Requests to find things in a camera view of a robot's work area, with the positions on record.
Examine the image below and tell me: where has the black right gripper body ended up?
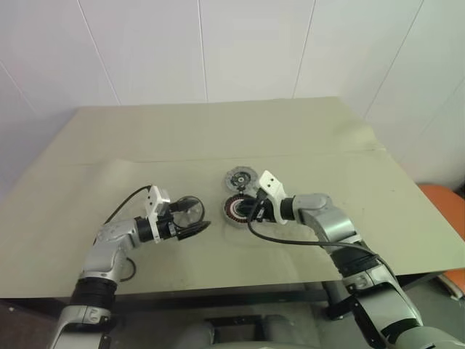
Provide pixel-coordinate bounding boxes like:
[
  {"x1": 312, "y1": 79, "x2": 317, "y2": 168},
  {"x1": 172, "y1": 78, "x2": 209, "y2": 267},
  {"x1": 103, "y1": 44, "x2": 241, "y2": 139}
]
[{"x1": 251, "y1": 188, "x2": 280, "y2": 224}]

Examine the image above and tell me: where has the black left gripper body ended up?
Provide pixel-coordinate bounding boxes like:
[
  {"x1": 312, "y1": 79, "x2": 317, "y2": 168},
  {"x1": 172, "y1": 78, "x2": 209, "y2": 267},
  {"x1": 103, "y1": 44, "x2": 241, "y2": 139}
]
[{"x1": 157, "y1": 209, "x2": 183, "y2": 242}]

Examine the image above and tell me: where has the round grey motor lid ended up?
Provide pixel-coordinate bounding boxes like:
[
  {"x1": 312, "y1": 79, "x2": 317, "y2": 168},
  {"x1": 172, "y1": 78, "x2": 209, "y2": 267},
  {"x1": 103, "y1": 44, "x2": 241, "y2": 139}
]
[{"x1": 173, "y1": 195, "x2": 206, "y2": 236}]

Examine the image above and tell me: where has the silver spoked rotor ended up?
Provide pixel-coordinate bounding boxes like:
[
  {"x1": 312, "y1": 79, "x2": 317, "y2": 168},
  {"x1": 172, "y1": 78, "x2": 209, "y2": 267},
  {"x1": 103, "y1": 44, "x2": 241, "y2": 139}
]
[{"x1": 221, "y1": 165, "x2": 259, "y2": 193}]

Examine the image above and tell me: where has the beige table cover sheet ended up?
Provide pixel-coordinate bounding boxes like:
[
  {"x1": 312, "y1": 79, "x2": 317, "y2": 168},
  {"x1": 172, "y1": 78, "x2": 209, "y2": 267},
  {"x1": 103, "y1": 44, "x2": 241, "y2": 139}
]
[
  {"x1": 39, "y1": 95, "x2": 387, "y2": 168},
  {"x1": 0, "y1": 147, "x2": 465, "y2": 300}
]

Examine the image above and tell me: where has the orange chair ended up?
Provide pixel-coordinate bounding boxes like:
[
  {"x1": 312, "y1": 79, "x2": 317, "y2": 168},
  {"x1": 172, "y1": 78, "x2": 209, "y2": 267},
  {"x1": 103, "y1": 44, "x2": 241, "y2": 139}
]
[{"x1": 417, "y1": 184, "x2": 465, "y2": 302}]

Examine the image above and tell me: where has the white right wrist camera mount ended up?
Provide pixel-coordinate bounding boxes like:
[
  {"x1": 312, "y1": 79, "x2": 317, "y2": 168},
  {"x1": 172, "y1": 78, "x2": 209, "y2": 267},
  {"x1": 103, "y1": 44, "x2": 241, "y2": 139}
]
[{"x1": 256, "y1": 169, "x2": 288, "y2": 223}]

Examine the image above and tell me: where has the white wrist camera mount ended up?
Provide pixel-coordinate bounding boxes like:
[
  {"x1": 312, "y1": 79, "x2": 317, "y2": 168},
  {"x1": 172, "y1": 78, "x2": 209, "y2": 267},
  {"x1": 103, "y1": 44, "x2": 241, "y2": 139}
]
[
  {"x1": 256, "y1": 169, "x2": 288, "y2": 223},
  {"x1": 144, "y1": 185, "x2": 172, "y2": 244}
]

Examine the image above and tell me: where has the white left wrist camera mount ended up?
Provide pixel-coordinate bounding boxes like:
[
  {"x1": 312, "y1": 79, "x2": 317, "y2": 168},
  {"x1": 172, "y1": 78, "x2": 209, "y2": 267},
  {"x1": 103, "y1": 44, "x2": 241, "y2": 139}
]
[{"x1": 144, "y1": 185, "x2": 172, "y2": 244}]

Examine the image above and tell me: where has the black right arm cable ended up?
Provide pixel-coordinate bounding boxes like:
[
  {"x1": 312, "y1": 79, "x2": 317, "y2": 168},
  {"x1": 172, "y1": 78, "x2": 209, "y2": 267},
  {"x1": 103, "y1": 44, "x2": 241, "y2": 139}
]
[{"x1": 247, "y1": 198, "x2": 395, "y2": 277}]

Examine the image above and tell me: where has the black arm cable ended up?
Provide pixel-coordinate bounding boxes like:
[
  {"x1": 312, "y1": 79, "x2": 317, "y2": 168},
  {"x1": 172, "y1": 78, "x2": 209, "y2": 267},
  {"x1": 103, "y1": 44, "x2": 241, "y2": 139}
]
[
  {"x1": 103, "y1": 185, "x2": 153, "y2": 283},
  {"x1": 247, "y1": 198, "x2": 395, "y2": 277}
]

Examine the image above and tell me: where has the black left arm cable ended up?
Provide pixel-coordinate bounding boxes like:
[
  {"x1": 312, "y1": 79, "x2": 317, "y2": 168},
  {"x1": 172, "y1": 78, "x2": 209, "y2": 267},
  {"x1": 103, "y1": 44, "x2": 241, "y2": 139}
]
[{"x1": 103, "y1": 185, "x2": 153, "y2": 283}]

